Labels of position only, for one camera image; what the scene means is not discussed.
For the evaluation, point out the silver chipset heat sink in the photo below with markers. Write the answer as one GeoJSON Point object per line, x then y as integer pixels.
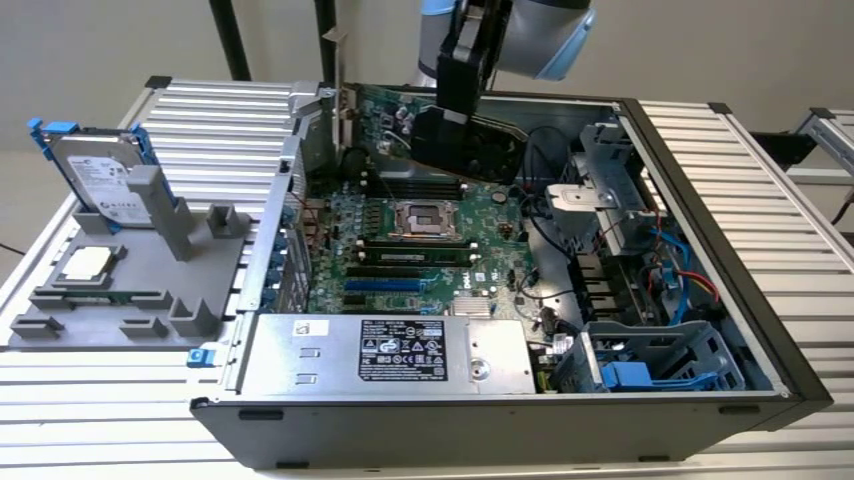
{"type": "Point", "coordinates": [472, 306]}

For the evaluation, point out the RAM stick with white label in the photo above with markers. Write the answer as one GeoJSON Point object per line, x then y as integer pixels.
{"type": "Point", "coordinates": [403, 257]}

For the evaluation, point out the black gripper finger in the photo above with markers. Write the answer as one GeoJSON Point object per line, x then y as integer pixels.
{"type": "Point", "coordinates": [467, 80]}

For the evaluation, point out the silver CPU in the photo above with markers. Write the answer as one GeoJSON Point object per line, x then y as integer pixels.
{"type": "Point", "coordinates": [89, 262]}

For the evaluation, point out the green motherboard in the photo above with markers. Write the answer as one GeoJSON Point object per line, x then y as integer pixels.
{"type": "Point", "coordinates": [436, 301]}

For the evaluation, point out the silver power supply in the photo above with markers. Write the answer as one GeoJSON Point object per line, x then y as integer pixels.
{"type": "Point", "coordinates": [320, 360]}

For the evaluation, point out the round coin battery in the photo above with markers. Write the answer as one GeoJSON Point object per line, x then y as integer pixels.
{"type": "Point", "coordinates": [499, 196]}

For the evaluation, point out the aluminium side frame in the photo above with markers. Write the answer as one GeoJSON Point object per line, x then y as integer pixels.
{"type": "Point", "coordinates": [830, 125]}

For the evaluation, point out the CPU socket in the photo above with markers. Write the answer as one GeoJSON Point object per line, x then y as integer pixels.
{"type": "Point", "coordinates": [423, 217]}

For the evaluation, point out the blue case latch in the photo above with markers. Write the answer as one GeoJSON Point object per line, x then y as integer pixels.
{"type": "Point", "coordinates": [200, 357]}

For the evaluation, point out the short black expansion slot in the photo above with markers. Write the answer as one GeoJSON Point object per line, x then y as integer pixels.
{"type": "Point", "coordinates": [355, 300]}

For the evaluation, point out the blue expansion slot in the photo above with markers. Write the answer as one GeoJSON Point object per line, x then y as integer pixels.
{"type": "Point", "coordinates": [383, 287]}

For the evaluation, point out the black open PC case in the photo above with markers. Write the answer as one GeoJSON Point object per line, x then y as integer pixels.
{"type": "Point", "coordinates": [467, 430]}

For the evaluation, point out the black stand pole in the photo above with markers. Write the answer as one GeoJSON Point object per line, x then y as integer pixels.
{"type": "Point", "coordinates": [235, 55]}
{"type": "Point", "coordinates": [328, 15]}

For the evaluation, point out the grey parts rack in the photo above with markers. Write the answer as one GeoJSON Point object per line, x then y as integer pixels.
{"type": "Point", "coordinates": [143, 280]}

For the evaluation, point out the metal drive cage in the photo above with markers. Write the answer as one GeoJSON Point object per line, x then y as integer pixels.
{"type": "Point", "coordinates": [580, 197]}

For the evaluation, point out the plain green RAM stick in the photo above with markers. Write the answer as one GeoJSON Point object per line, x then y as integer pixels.
{"type": "Point", "coordinates": [123, 297]}

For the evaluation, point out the grey plastic disk bay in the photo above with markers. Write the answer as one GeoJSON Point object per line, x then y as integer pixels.
{"type": "Point", "coordinates": [640, 331]}

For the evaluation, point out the silver hard disk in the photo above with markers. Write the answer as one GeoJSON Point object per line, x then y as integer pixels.
{"type": "Point", "coordinates": [100, 175]}

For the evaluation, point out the blue disk carrier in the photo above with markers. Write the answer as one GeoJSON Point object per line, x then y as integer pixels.
{"type": "Point", "coordinates": [145, 147]}

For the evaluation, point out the blue bay latch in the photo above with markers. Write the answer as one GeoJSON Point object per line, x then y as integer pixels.
{"type": "Point", "coordinates": [627, 375]}

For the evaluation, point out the green graphics card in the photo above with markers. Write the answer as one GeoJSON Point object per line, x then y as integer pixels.
{"type": "Point", "coordinates": [387, 120]}

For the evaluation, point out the long black expansion slot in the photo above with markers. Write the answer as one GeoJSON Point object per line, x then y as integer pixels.
{"type": "Point", "coordinates": [383, 273]}

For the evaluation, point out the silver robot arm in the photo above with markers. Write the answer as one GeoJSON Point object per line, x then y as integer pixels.
{"type": "Point", "coordinates": [534, 35]}

